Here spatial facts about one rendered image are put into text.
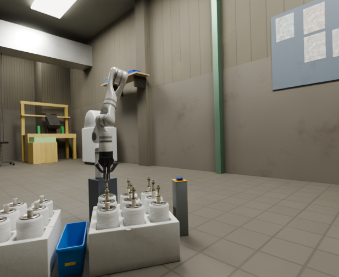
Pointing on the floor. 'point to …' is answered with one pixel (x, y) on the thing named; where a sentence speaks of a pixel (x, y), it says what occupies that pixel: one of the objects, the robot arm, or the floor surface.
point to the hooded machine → (87, 150)
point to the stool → (1, 154)
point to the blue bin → (72, 249)
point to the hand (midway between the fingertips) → (106, 176)
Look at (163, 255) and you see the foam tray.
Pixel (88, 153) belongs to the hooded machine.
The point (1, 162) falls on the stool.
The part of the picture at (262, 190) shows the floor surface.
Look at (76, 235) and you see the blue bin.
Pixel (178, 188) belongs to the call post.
